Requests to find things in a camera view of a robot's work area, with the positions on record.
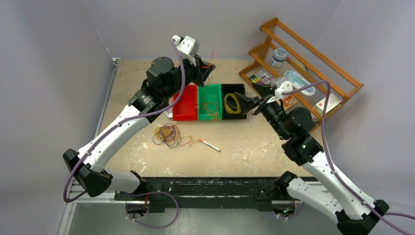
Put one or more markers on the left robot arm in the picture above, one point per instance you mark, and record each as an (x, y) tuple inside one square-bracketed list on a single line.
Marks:
[(163, 80)]

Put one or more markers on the marker pen pack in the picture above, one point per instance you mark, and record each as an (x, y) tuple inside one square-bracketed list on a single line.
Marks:
[(262, 77)]

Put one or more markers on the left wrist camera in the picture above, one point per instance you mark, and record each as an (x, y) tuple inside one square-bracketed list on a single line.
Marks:
[(187, 46)]

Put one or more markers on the wooden shelf rack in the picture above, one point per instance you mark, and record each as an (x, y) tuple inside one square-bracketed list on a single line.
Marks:
[(307, 61)]

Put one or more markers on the orange white marker pen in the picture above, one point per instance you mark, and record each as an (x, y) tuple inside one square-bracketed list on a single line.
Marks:
[(209, 145)]

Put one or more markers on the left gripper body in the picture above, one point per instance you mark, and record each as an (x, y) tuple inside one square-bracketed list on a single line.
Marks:
[(198, 79)]

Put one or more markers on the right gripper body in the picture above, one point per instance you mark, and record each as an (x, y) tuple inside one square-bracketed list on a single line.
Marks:
[(262, 106)]

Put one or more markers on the white round jar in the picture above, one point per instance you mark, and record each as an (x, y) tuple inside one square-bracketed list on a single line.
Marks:
[(278, 58)]

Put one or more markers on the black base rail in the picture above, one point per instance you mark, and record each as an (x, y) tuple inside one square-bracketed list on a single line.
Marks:
[(263, 194)]

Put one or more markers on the orange spiral notebook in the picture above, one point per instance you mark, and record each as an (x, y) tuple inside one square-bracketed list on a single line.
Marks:
[(289, 101)]

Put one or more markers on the white red box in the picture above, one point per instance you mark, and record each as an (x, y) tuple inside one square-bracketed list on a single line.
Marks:
[(331, 103)]

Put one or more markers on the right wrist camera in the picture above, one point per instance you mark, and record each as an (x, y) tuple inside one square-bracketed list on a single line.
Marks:
[(279, 90)]

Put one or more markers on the black plastic bin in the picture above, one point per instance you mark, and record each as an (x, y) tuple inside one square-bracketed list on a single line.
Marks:
[(229, 89)]

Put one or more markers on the blue blister pack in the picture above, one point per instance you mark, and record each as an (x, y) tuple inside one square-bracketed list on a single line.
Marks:
[(298, 82)]

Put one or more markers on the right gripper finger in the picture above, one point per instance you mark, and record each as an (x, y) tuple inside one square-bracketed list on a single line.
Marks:
[(262, 89), (246, 103)]

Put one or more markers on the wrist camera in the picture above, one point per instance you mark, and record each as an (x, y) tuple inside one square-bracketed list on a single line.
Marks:
[(279, 90), (187, 46)]

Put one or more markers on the green plastic bin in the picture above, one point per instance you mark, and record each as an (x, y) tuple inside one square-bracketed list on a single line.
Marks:
[(209, 103)]

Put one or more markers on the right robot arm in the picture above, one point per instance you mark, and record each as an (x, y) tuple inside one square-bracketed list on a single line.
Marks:
[(352, 210)]

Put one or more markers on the red plastic bin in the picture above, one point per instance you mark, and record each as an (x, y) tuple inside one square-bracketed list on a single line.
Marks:
[(186, 108)]

